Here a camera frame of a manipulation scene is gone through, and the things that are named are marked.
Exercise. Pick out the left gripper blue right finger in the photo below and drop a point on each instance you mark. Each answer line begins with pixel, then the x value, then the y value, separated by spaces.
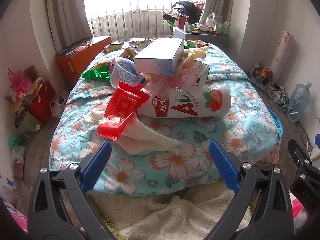
pixel 226 169

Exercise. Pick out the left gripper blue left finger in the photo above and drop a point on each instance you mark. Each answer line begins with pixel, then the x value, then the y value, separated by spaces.
pixel 93 165

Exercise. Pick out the white cloth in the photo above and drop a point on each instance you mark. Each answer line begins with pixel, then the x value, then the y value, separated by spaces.
pixel 138 139

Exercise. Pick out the white strawberry AD milk bottle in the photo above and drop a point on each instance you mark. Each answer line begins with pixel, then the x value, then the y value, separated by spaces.
pixel 195 102

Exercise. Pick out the red snack wrapper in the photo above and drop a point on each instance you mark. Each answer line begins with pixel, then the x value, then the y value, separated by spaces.
pixel 124 102

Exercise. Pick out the green foil snack bag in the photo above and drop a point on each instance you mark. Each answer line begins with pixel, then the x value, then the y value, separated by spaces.
pixel 99 73

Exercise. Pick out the pink printed plastic bag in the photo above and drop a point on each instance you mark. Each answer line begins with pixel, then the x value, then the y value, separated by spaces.
pixel 164 86

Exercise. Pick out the beige paper bag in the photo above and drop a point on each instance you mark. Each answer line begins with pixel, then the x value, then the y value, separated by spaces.
pixel 191 54

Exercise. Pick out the white cable product box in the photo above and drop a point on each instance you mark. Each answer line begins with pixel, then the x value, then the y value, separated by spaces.
pixel 161 56

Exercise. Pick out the floral blue bed quilt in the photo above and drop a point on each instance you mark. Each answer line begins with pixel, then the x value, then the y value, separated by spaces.
pixel 248 130

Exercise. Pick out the cream fleece blanket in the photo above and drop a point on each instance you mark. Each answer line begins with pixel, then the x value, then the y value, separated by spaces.
pixel 187 214

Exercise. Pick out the blue mesh waste basket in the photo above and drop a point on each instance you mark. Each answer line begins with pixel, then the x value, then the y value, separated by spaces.
pixel 277 122

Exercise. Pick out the red gift bag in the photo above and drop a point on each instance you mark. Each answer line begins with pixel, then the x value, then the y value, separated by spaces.
pixel 40 106

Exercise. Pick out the large clear water jug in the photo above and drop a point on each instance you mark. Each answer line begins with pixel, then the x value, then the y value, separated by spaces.
pixel 298 101

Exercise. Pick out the floor clutter power strip pile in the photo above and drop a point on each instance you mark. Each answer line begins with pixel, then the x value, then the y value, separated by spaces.
pixel 262 77

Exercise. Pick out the orange cardboard box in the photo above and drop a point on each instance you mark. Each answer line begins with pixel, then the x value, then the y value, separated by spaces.
pixel 74 59

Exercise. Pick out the rolled floral wallpaper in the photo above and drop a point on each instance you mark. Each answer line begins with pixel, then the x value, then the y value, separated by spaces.
pixel 281 54

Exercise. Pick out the brown snack packet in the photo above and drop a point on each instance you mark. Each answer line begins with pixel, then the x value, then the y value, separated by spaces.
pixel 113 46

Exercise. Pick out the dark grey side cabinet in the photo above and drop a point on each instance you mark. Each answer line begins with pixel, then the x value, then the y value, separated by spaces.
pixel 220 41

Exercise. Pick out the green plastic basket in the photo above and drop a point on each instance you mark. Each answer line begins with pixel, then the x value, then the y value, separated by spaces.
pixel 222 28

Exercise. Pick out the metal window railing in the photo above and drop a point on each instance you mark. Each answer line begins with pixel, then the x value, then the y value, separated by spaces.
pixel 123 26

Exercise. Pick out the grey left curtain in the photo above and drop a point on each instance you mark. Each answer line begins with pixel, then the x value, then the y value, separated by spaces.
pixel 67 21

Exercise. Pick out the grey curtain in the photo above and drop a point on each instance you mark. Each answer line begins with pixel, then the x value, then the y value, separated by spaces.
pixel 67 21
pixel 221 8

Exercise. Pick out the red thermos bottle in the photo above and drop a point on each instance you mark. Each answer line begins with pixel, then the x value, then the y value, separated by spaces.
pixel 181 20

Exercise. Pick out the black clothes pile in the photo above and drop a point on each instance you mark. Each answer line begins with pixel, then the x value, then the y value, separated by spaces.
pixel 189 9

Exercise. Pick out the grey right curtain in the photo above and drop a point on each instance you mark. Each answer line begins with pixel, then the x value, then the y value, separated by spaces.
pixel 221 8

